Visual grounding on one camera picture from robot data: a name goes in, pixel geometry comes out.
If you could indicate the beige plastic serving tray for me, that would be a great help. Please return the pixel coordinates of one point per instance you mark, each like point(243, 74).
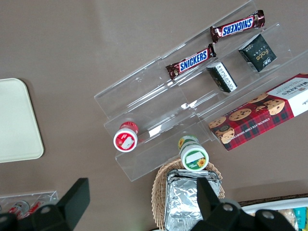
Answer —
point(16, 120)

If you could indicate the brown Snickers bar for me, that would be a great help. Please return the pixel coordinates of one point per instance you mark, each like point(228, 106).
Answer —
point(237, 26)
point(192, 61)

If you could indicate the clear acrylic stepped shelf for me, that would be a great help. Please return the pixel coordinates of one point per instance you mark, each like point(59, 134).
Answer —
point(284, 65)
point(144, 101)

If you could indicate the small black box white label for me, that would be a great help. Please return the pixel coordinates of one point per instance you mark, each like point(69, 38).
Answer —
point(222, 77)

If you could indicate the clear acrylic bottle rack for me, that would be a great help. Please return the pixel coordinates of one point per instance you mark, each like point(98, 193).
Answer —
point(29, 196)

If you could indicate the clear bag of rice crackers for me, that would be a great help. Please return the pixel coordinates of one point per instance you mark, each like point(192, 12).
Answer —
point(287, 219)

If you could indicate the small black box gold print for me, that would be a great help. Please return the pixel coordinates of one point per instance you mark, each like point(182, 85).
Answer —
point(258, 54)

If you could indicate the red lid yogurt cup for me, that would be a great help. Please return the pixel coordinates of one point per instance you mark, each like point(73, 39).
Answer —
point(125, 138)

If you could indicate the red tartan cookie box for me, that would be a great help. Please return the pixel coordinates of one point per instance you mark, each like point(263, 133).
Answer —
point(255, 113)

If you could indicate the red cola bottle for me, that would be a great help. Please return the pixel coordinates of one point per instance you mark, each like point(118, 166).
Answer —
point(33, 209)
point(16, 207)

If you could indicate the teal snack packet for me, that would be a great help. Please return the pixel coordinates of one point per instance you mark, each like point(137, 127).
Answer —
point(300, 217)

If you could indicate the green lid yogurt cup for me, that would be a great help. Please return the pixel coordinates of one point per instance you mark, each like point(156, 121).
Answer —
point(193, 154)

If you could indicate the oval tan wicker basket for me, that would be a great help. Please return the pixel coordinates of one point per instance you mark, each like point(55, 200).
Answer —
point(158, 190)

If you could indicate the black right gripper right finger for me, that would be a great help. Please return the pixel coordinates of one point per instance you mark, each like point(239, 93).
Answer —
point(207, 199)

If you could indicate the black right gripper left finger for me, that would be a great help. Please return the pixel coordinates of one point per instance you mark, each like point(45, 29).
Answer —
point(77, 199)

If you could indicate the white rectangular snack tray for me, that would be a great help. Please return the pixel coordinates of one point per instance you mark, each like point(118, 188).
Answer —
point(255, 204)

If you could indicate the stack of foil containers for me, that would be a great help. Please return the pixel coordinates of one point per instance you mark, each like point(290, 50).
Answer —
point(180, 199)

